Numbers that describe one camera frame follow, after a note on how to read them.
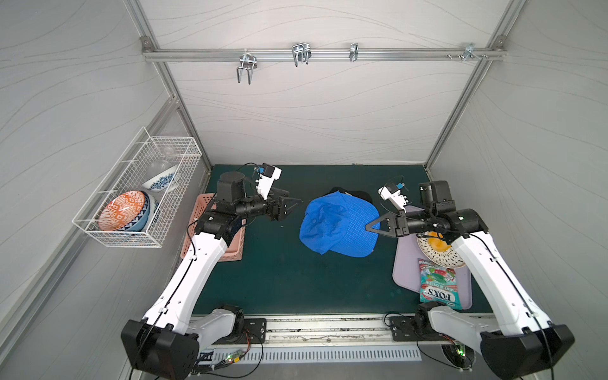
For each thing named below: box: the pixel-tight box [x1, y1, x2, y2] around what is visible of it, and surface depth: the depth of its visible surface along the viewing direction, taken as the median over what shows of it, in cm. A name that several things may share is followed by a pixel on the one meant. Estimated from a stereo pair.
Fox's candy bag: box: [418, 258, 463, 310], surface depth 82 cm
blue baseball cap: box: [299, 191, 381, 258], surface depth 66 cm
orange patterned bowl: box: [98, 190, 151, 232], surface depth 60 cm
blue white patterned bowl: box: [142, 163, 179, 193], surface depth 66 cm
